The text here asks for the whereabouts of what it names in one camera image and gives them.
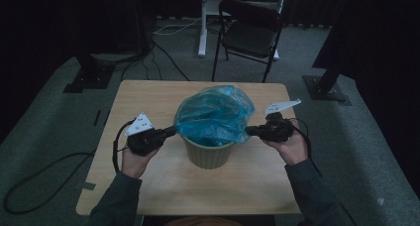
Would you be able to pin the person's right hand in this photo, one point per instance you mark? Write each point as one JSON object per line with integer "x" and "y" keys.
{"x": 294, "y": 150}

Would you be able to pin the green plastic bin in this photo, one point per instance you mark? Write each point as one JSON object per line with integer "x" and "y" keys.
{"x": 208, "y": 155}

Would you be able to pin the black stand with square base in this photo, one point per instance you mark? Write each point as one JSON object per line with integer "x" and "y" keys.
{"x": 90, "y": 77}

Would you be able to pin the blue plastic bag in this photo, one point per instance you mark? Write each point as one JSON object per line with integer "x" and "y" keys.
{"x": 214, "y": 113}

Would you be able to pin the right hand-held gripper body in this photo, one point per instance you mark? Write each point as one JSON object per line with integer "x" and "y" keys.
{"x": 279, "y": 130}

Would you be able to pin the person's left hand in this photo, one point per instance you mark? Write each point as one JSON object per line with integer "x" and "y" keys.
{"x": 135, "y": 165}

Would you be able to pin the grey tape piece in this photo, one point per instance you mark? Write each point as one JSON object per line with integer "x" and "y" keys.
{"x": 88, "y": 186}

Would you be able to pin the black stand with slanted post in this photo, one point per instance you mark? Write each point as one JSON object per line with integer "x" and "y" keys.
{"x": 325, "y": 85}

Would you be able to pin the black folding chair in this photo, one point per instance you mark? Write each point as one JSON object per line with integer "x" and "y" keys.
{"x": 249, "y": 37}

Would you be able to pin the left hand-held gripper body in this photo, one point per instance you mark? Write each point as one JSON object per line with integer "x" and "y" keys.
{"x": 145, "y": 141}

